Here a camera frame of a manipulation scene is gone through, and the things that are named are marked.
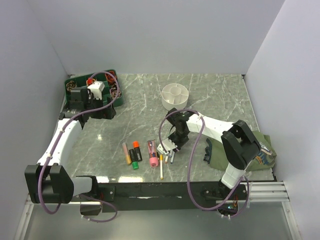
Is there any black orange highlighter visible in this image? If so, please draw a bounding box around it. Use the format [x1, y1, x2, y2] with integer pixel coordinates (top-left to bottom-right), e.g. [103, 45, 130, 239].
[132, 141, 143, 162]

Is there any white round divided container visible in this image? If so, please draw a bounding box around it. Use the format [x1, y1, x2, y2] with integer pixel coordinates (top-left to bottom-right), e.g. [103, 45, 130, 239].
[161, 83, 189, 111]

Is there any black green highlighter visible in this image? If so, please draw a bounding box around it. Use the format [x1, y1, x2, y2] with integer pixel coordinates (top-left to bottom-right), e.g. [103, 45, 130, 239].
[129, 149, 139, 170]

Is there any pink yellow highlighter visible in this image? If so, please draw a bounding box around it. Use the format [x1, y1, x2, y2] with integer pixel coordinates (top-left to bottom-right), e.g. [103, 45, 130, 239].
[122, 142, 132, 165]

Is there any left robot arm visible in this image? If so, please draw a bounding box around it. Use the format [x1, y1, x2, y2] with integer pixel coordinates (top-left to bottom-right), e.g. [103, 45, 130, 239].
[24, 82, 116, 204]

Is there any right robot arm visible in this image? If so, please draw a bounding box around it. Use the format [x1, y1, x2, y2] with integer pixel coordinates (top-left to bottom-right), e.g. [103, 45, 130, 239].
[158, 108, 261, 199]

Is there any blue white marker pen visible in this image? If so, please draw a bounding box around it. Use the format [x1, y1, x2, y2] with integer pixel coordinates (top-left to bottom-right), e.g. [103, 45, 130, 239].
[170, 151, 175, 164]

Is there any pink patterned rolled tie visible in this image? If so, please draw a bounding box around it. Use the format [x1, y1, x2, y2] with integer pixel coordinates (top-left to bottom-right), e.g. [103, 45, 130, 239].
[109, 84, 118, 99]

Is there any yellow white marker pen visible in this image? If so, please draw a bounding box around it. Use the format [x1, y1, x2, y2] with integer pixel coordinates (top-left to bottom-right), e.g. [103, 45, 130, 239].
[159, 154, 164, 180]

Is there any clear pink crayon tube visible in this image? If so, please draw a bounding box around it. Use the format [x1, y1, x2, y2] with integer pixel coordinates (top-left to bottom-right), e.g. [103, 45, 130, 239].
[147, 139, 159, 168]

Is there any orange rolled tie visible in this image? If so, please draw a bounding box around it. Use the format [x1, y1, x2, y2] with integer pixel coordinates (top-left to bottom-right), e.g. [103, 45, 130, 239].
[104, 70, 118, 85]

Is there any green compartment tray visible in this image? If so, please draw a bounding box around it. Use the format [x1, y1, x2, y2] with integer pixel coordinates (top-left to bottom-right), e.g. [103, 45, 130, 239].
[64, 73, 115, 105]

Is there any brown rolled tie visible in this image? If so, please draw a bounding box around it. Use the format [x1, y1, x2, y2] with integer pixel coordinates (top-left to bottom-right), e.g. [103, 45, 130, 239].
[65, 80, 77, 93]

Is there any green t-shirt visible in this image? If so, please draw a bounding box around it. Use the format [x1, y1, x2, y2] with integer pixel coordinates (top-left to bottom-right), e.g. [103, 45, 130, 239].
[204, 129, 278, 171]

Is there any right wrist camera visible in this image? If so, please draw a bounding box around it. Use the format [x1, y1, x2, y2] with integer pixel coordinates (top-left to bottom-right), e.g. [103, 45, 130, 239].
[157, 138, 178, 155]

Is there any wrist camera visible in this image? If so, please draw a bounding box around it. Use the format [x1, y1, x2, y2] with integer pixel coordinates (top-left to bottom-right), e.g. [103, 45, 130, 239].
[157, 138, 178, 155]
[87, 81, 105, 101]

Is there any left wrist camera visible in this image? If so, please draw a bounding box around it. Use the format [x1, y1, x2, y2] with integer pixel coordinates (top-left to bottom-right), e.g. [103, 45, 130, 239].
[87, 81, 105, 101]

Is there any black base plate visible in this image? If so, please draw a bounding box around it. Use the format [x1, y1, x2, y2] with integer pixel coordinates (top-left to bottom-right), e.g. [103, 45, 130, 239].
[95, 181, 248, 211]

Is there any aluminium rail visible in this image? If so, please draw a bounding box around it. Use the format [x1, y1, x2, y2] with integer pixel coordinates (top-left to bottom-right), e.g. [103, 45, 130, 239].
[24, 181, 291, 206]

